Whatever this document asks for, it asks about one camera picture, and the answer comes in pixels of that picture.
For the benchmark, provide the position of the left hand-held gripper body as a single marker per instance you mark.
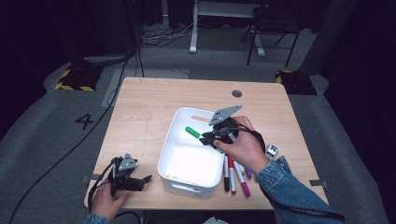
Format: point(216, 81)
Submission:
point(126, 163)

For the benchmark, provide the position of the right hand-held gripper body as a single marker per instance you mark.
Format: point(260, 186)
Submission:
point(224, 115)

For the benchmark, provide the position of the light green capped white marker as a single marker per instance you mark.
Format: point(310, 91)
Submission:
point(192, 132)

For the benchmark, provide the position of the white plastic bin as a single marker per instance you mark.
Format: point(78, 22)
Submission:
point(186, 161)

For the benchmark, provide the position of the peach capped white marker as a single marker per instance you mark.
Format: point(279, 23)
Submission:
point(241, 168)

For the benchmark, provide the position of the magenta capped white marker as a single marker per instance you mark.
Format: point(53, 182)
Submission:
point(246, 189)

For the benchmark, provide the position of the person's left hand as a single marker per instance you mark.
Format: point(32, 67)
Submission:
point(106, 202)

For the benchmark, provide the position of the person's right hand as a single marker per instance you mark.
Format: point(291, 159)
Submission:
point(246, 149)

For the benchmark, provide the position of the grey tape strip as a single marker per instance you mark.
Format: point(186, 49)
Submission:
point(318, 183)
point(88, 178)

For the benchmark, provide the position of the black yellow striped stand base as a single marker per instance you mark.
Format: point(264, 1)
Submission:
point(295, 82)
point(77, 79)

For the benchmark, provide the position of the white cloth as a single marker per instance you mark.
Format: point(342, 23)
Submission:
point(214, 221)

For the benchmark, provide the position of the black chair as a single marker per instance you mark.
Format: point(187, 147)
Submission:
point(274, 21)

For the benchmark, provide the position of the grey flat stand base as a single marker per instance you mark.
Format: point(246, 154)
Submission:
point(106, 58)

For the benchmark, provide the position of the black stand pole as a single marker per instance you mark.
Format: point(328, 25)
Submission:
point(134, 37)

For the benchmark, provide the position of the grey curtain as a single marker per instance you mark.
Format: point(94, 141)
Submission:
point(330, 37)

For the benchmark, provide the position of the white desk frame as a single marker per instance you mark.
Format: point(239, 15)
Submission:
point(193, 31)

